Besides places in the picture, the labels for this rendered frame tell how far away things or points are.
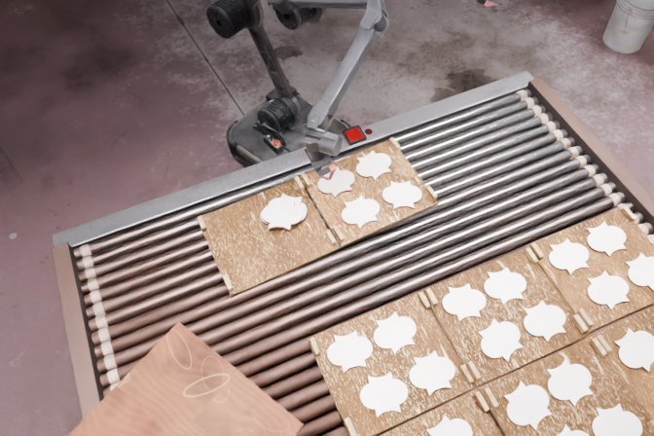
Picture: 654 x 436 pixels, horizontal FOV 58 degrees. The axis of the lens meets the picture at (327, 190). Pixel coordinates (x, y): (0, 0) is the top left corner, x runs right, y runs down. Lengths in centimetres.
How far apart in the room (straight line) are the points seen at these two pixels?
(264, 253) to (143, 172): 168
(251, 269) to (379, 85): 215
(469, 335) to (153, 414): 99
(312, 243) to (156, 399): 73
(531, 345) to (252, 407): 89
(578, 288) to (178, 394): 133
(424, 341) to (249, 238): 70
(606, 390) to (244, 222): 130
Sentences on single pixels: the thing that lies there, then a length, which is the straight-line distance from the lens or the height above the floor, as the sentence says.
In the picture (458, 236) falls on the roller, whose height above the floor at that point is 92.
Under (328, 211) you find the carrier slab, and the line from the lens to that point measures 216.
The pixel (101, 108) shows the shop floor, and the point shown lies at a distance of 408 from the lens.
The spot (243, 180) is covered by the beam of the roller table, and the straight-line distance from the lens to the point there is 230.
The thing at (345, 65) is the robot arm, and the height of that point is 140.
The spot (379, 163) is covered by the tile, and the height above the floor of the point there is 95.
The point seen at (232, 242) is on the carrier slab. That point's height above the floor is 94.
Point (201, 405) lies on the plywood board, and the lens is 180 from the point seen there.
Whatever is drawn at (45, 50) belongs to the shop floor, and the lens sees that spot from 468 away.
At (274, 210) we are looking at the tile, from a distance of 212.
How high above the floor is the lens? 274
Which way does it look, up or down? 55 degrees down
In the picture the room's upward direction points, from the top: 2 degrees counter-clockwise
